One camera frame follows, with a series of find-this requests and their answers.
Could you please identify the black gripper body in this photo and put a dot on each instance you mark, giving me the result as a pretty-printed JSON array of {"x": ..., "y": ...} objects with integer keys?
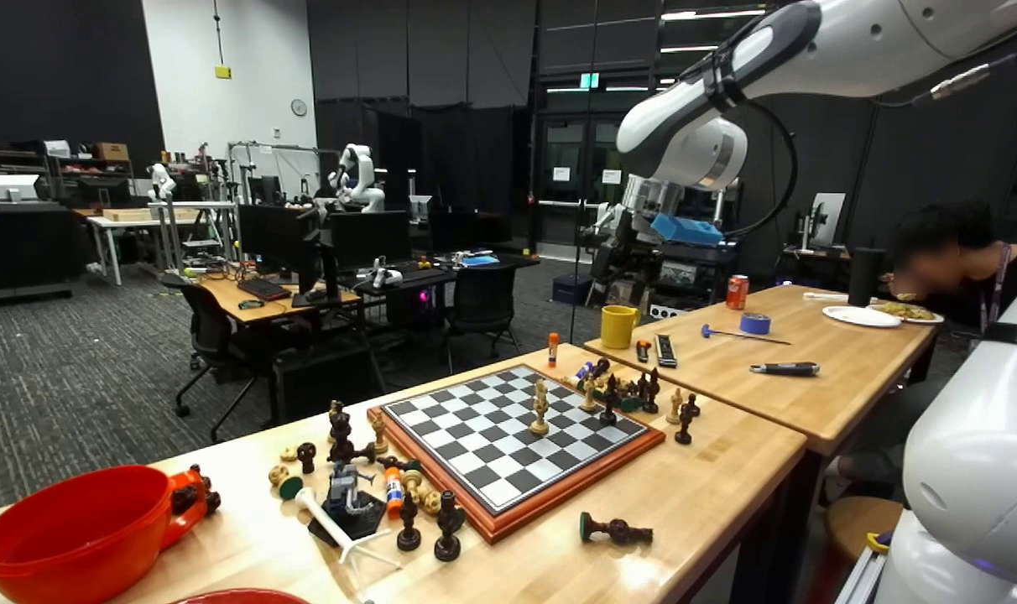
[{"x": 685, "y": 263}]

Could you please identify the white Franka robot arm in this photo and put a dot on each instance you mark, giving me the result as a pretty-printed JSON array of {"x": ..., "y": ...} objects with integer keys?
[{"x": 864, "y": 45}]

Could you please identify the beige chess piece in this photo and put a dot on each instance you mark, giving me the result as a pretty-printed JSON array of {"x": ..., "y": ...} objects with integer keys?
[
  {"x": 590, "y": 395},
  {"x": 421, "y": 491},
  {"x": 375, "y": 436},
  {"x": 676, "y": 408},
  {"x": 537, "y": 412}
]

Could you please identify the wood framed chess board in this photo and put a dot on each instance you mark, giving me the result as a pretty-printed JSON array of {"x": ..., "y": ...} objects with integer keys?
[{"x": 493, "y": 448}]

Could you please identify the tall black chess piece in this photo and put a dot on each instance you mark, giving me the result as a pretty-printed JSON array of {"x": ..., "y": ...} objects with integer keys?
[{"x": 341, "y": 432}]

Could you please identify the small black chess piece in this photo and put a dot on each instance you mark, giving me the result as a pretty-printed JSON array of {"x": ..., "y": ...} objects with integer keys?
[{"x": 306, "y": 458}]

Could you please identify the red can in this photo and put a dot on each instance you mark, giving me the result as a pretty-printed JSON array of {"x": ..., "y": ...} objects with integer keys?
[{"x": 736, "y": 293}]

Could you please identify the blue headed mallet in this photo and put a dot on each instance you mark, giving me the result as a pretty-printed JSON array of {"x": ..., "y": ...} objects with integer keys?
[{"x": 710, "y": 329}]

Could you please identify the yellow cup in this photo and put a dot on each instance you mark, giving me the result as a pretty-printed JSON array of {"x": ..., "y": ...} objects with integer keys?
[{"x": 617, "y": 329}]

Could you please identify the black marker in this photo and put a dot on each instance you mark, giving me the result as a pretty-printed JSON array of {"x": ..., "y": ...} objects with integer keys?
[{"x": 787, "y": 367}]

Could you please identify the lit white screen monitor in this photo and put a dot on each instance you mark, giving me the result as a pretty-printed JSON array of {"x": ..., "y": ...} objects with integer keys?
[{"x": 826, "y": 220}]

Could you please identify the purple and black toy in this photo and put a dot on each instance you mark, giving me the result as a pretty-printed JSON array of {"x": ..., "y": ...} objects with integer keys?
[{"x": 586, "y": 374}]

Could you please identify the black cylinder container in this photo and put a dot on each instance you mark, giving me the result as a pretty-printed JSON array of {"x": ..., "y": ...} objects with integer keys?
[{"x": 868, "y": 276}]

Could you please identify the white plate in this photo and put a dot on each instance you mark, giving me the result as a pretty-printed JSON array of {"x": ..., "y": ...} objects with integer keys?
[{"x": 861, "y": 318}]

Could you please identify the green exit sign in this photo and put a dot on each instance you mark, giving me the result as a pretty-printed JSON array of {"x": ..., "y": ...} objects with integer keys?
[{"x": 589, "y": 82}]

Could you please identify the black office chair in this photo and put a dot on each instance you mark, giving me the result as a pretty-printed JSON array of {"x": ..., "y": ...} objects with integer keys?
[
  {"x": 214, "y": 337},
  {"x": 480, "y": 306}
]

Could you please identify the person in black clothing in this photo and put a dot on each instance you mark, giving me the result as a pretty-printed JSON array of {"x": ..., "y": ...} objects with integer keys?
[{"x": 953, "y": 256}]

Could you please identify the round wooden stool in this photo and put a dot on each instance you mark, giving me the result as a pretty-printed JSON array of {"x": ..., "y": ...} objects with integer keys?
[{"x": 861, "y": 524}]

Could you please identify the black computer monitor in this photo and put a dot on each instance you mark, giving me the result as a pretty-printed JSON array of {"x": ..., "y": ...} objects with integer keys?
[
  {"x": 365, "y": 238},
  {"x": 273, "y": 234}
]

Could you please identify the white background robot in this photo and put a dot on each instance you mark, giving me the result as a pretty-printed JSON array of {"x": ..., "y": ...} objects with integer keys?
[{"x": 355, "y": 180}]

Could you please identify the blue and black toy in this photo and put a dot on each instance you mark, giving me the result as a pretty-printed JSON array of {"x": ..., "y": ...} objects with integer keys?
[{"x": 355, "y": 510}]

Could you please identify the black keyboard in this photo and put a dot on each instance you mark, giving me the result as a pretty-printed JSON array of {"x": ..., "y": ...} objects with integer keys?
[{"x": 262, "y": 291}]

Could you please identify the white plastic stick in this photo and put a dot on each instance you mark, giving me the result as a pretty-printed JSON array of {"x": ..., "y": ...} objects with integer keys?
[{"x": 325, "y": 524}]

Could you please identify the wooden computer desk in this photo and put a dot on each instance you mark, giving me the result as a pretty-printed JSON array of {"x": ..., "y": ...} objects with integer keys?
[{"x": 224, "y": 300}]

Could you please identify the yellow hanging sign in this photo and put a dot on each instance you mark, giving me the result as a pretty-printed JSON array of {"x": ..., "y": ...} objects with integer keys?
[{"x": 221, "y": 73}]

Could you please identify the orange plastic toy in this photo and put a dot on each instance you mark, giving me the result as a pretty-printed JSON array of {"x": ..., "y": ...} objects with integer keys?
[{"x": 191, "y": 503}]

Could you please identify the white legged wooden desk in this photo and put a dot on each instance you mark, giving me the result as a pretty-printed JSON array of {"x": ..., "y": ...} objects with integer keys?
[{"x": 125, "y": 216}]

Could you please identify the black counter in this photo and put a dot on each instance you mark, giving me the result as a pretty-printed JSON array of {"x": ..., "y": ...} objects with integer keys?
[{"x": 20, "y": 246}]

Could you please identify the red cup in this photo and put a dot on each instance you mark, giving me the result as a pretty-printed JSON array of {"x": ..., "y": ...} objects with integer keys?
[{"x": 70, "y": 537}]

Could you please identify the round wall clock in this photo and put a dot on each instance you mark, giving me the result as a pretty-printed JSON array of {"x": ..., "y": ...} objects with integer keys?
[{"x": 299, "y": 108}]

